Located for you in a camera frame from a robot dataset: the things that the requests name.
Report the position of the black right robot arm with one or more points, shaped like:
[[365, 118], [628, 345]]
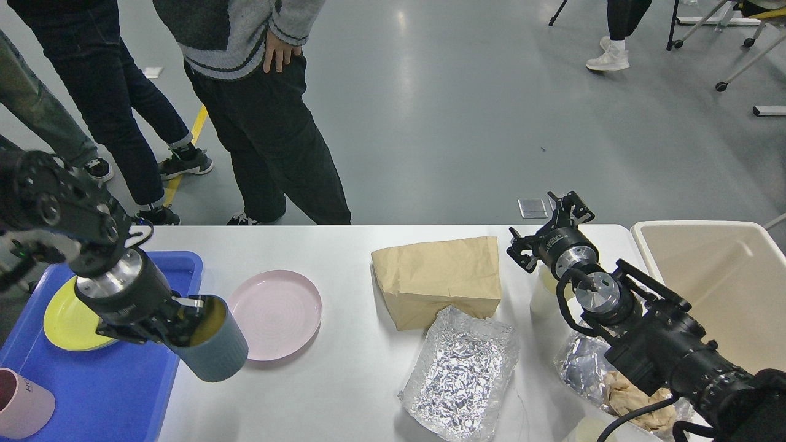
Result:
[[652, 338]]

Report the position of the yellow plate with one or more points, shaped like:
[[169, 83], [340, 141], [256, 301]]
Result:
[[70, 325]]

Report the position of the white lid bottom edge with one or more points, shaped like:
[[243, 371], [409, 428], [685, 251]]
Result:
[[587, 429]]

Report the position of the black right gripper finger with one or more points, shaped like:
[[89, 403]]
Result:
[[526, 251], [569, 211]]

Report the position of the person in olive trousers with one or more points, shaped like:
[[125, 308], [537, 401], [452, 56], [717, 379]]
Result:
[[29, 100]]

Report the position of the blue plastic tray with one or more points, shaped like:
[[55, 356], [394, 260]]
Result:
[[117, 393]]

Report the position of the aluminium foil tray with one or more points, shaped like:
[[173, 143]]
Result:
[[461, 375]]

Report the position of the pink mug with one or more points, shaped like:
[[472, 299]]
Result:
[[26, 407]]

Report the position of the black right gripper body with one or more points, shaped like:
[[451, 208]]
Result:
[[566, 248]]

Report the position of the beige plastic bin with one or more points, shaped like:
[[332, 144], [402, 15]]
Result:
[[733, 275]]

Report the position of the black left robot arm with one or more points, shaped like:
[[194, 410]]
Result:
[[53, 213]]

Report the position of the pink plate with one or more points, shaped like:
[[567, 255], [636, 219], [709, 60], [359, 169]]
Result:
[[277, 311]]

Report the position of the person in dark jeans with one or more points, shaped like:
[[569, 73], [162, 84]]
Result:
[[122, 109]]

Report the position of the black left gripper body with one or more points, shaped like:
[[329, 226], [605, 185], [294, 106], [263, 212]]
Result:
[[133, 291]]

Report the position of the crumpled foil with paper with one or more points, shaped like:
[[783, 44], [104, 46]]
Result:
[[581, 365]]

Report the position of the person in grey sweater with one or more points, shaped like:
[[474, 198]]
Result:
[[245, 62]]

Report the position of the metal floor plate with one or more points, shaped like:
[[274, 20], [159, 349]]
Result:
[[533, 208]]

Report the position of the white paper cup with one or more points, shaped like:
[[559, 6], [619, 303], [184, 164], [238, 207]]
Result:
[[544, 300]]

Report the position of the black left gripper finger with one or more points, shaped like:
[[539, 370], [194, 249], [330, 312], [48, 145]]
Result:
[[187, 307], [166, 332]]

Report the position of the brown paper bag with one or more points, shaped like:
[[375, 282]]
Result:
[[419, 280]]

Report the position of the person in white sneakers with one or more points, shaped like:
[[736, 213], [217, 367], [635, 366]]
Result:
[[623, 17]]

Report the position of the blue-grey mug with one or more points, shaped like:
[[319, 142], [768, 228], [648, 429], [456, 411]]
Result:
[[213, 346]]

